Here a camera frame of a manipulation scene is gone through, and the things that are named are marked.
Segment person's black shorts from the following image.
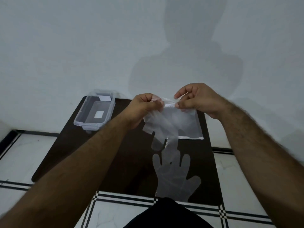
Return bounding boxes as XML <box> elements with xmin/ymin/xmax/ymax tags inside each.
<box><xmin>123</xmin><ymin>197</ymin><xmax>214</xmax><ymax>228</ymax></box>

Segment person's left hand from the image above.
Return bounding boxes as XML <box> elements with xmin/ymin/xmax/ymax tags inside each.
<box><xmin>123</xmin><ymin>93</ymin><xmax>166</xmax><ymax>130</ymax></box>

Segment person's left forearm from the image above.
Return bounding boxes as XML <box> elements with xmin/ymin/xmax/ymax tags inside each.
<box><xmin>0</xmin><ymin>113</ymin><xmax>134</xmax><ymax>228</ymax></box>

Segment clear plastic glove bag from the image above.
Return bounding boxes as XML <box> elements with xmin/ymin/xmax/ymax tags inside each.
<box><xmin>164</xmin><ymin>104</ymin><xmax>204</xmax><ymax>140</ymax></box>

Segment clear plastic storage container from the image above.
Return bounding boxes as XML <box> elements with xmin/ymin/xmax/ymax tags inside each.
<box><xmin>73</xmin><ymin>89</ymin><xmax>116</xmax><ymax>131</ymax></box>

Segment clear disposable plastic glove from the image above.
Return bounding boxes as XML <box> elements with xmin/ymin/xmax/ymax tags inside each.
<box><xmin>143</xmin><ymin>97</ymin><xmax>181</xmax><ymax>151</ymax></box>
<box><xmin>152</xmin><ymin>153</ymin><xmax>202</xmax><ymax>203</ymax></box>

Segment person's right hand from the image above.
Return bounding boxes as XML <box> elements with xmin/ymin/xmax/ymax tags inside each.
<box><xmin>174</xmin><ymin>83</ymin><xmax>230</xmax><ymax>120</ymax></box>

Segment person's right forearm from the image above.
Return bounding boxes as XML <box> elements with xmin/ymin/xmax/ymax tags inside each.
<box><xmin>217</xmin><ymin>99</ymin><xmax>304</xmax><ymax>228</ymax></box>

